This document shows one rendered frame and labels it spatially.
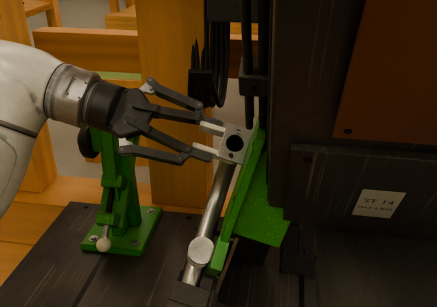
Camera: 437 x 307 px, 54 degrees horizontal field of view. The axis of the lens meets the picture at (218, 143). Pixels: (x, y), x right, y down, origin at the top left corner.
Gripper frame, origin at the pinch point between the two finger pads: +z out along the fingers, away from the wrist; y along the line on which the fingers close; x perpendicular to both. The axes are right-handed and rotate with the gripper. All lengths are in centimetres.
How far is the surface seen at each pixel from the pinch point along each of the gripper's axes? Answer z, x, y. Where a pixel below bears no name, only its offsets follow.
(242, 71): 0.6, -21.7, 1.9
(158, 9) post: -19.8, 10.5, 25.2
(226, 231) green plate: 5.0, -4.1, -12.7
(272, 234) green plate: 11.1, -3.8, -11.1
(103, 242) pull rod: -15.6, 22.1, -19.4
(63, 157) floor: -109, 240, 25
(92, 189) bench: -29, 49, -8
